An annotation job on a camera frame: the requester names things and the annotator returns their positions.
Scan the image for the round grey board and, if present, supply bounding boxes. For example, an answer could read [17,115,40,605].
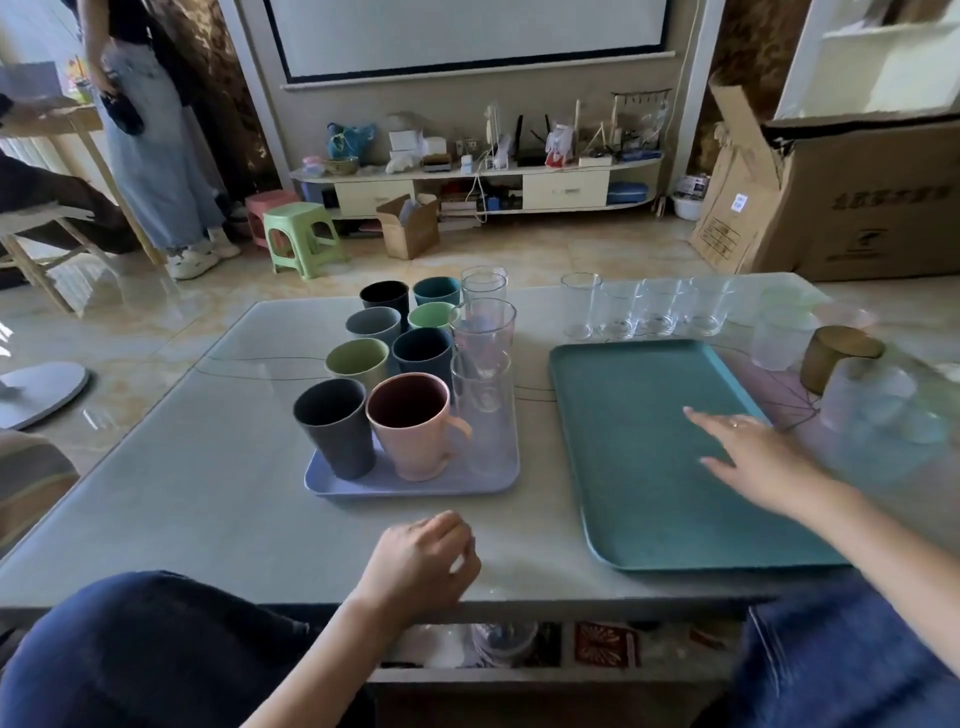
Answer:
[0,361,90,432]

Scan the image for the wooden chair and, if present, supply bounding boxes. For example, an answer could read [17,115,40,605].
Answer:
[0,201,102,315]

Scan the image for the blue bag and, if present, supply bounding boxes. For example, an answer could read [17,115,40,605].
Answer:
[325,121,378,163]

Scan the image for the red patterned packet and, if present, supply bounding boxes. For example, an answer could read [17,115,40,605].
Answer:
[573,621,643,669]

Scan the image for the brown metallic cup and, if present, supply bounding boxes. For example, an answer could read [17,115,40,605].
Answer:
[798,325,888,397]

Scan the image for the teal plastic cup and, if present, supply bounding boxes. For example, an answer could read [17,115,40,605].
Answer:
[412,276,462,309]

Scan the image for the small open cardboard box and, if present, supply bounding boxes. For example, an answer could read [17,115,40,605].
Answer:
[375,192,442,261]

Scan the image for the person's left hand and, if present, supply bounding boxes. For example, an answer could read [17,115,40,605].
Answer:
[351,510,483,626]

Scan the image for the person's left forearm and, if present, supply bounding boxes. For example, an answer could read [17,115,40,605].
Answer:
[240,592,412,728]

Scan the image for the person's right hand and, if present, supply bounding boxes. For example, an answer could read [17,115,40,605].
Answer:
[683,406,832,520]

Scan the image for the pink mug with handle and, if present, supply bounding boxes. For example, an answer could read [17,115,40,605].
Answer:
[365,372,474,483]

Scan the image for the small lavender tray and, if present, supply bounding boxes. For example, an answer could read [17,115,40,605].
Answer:
[303,420,522,499]

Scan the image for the wooden side table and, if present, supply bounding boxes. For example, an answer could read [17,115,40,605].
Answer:
[0,101,165,267]

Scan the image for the person's leg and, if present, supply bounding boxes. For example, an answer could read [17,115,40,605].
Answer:
[693,577,960,728]
[0,570,376,728]

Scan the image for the clear drinking glass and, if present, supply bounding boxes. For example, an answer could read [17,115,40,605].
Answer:
[599,279,644,341]
[450,348,516,477]
[640,278,688,338]
[560,272,603,341]
[451,297,519,376]
[685,276,734,338]
[459,265,510,310]

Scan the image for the light green plastic cup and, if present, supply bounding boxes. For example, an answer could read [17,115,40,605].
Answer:
[406,300,459,336]

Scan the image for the person's right leg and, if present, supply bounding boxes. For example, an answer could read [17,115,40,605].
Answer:
[693,577,960,728]

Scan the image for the person's right forearm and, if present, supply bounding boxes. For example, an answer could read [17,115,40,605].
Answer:
[783,476,960,678]

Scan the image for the person's left leg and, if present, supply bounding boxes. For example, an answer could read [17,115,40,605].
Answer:
[0,570,376,728]

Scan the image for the white projector screen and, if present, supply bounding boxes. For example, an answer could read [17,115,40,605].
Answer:
[261,0,674,85]

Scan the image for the large cardboard box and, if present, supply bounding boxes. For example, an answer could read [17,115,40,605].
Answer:
[688,73,960,284]

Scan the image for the white media cabinet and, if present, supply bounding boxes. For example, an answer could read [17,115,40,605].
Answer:
[289,153,666,228]

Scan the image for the large teal tray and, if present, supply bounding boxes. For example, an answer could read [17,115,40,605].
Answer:
[548,338,858,573]

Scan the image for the olive green plastic cup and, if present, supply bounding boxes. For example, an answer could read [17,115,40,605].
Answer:
[324,337,390,394]

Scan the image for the glass under table top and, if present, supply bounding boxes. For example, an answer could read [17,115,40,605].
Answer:
[470,621,540,669]

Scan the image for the black router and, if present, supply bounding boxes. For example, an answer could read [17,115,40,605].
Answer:
[513,114,554,168]

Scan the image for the black plastic cup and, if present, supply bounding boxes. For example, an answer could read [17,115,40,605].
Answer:
[358,279,411,316]

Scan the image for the dark grey plastic cup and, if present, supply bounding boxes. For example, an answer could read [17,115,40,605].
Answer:
[292,378,377,482]

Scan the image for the green plastic stool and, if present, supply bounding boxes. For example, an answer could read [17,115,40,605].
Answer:
[261,201,348,281]

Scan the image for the pinkish frosted plastic cup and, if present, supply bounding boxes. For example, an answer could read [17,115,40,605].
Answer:
[813,300,879,336]

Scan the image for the pink plastic stool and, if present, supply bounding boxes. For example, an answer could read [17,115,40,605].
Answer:
[245,189,303,250]

